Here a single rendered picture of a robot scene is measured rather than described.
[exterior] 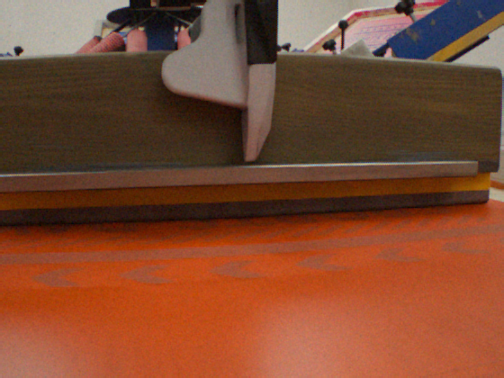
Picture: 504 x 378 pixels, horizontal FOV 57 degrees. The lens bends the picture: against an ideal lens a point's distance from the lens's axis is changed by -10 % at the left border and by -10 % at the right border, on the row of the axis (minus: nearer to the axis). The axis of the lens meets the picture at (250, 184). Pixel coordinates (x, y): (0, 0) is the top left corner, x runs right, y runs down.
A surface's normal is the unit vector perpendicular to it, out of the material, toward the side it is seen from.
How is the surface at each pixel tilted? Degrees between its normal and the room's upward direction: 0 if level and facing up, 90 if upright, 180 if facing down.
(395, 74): 92
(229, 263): 0
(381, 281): 0
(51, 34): 90
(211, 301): 0
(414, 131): 92
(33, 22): 90
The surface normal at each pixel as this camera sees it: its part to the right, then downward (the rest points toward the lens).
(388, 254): -0.01, -0.99
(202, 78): 0.21, 0.02
